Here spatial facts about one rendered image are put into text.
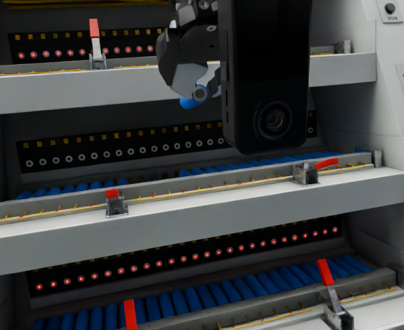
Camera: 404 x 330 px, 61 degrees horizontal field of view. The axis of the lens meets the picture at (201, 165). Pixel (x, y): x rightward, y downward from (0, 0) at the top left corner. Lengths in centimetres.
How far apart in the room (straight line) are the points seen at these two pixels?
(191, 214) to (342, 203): 22
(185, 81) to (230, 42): 11
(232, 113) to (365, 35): 48
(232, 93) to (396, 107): 45
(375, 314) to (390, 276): 8
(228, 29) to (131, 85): 31
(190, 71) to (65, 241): 26
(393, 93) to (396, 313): 32
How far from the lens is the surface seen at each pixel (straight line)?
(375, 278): 61
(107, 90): 48
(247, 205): 46
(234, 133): 19
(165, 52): 25
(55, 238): 44
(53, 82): 49
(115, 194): 38
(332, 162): 45
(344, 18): 71
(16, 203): 50
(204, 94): 34
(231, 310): 52
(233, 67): 19
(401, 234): 64
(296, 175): 52
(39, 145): 62
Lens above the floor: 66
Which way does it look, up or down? 11 degrees up
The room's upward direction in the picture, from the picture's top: 10 degrees counter-clockwise
